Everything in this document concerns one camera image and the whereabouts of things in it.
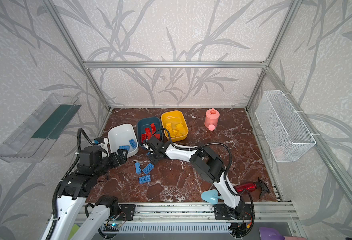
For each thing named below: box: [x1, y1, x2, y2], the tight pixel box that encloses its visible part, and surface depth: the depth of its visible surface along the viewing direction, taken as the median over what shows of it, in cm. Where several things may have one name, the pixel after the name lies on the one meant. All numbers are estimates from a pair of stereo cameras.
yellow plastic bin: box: [161, 110, 189, 142], surface depth 108 cm
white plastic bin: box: [108, 123, 139, 158], surface depth 104 cm
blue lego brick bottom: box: [138, 174, 151, 184], surface depth 86 cm
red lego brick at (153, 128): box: [150, 123, 156, 134], surface depth 105 cm
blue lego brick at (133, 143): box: [128, 138, 137, 149], surface depth 98 cm
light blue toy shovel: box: [201, 189, 223, 205], surface depth 80 cm
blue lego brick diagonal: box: [142, 162, 155, 175], surface depth 89 cm
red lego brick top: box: [145, 127, 152, 140], surface depth 106 cm
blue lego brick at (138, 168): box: [135, 162, 142, 175], surface depth 88 cm
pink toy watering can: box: [204, 108, 220, 131], surface depth 104 cm
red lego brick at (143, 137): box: [141, 133, 147, 143], surface depth 104 cm
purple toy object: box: [259, 227, 285, 240], surface depth 68 cm
